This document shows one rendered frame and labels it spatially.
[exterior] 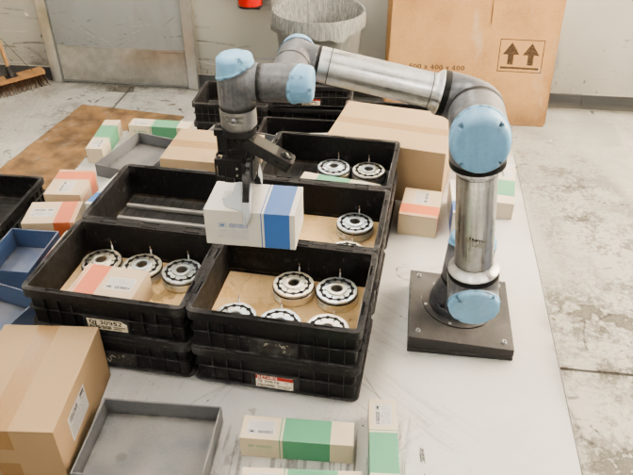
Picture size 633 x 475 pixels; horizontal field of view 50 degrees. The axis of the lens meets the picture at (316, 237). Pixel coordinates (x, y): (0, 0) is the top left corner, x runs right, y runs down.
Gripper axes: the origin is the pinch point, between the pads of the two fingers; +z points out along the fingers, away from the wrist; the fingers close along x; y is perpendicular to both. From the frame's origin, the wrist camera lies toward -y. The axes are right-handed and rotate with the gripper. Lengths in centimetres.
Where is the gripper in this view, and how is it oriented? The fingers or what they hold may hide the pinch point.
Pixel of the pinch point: (254, 207)
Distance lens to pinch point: 152.7
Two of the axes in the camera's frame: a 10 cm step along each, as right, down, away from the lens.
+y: -9.9, -0.7, 1.1
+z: 0.1, 8.1, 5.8
